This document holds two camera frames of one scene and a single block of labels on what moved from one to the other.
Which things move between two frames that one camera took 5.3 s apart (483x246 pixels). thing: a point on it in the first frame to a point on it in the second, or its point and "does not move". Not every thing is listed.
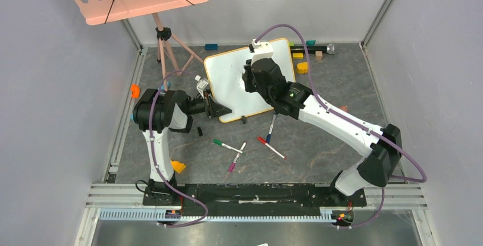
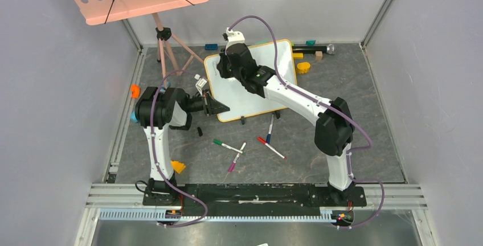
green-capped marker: x=219 y=143 does not move
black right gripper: x=248 y=75 to x=222 y=69
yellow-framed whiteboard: x=227 y=85 does not move
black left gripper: x=213 y=109 does not move
